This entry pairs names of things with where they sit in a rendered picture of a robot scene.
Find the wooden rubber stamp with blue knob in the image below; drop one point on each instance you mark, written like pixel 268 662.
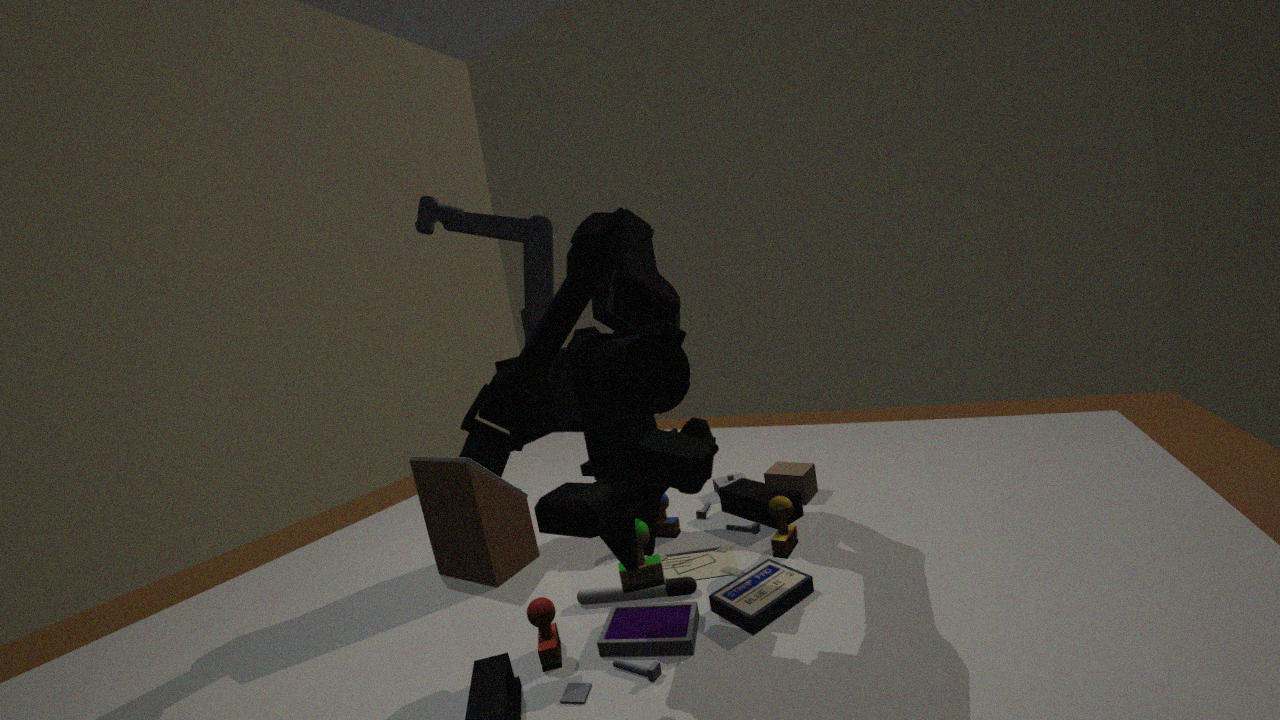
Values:
pixel 667 526

